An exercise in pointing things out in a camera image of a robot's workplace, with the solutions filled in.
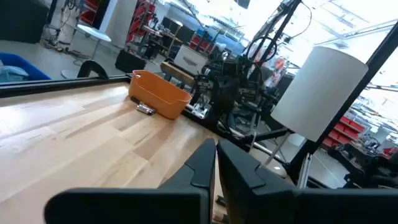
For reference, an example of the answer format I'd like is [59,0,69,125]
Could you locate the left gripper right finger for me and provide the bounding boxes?
[216,139,398,224]

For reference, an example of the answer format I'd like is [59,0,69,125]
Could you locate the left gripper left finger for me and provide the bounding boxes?
[43,138,217,224]

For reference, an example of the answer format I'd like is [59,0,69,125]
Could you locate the red storage bins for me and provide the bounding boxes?
[321,115,366,149]

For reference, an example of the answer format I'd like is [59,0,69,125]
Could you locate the orange plastic bin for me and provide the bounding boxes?
[128,70,193,121]

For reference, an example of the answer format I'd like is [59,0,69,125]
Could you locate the wooden bench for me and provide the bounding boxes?
[159,60,195,85]

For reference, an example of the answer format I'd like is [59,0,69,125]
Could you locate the white cabinet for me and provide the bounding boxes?
[173,44,209,76]

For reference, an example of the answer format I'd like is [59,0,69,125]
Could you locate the black equipment case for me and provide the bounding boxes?
[114,49,147,74]

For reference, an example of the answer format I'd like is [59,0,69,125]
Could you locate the red metal shelf rack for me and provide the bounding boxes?
[126,0,157,45]

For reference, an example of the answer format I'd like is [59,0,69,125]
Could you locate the white round table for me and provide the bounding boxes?
[60,24,112,79]

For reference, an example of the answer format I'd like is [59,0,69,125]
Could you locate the blue storage bin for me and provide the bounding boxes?
[0,52,52,83]

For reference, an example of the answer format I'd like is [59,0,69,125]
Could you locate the light blue cloth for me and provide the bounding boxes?
[0,60,30,83]

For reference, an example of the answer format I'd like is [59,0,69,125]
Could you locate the black sofa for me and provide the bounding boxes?
[0,0,51,44]

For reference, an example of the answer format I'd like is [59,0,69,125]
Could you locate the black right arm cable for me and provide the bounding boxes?
[244,36,278,65]

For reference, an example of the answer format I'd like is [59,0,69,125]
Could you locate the black arched bracket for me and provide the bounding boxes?
[76,60,110,79]

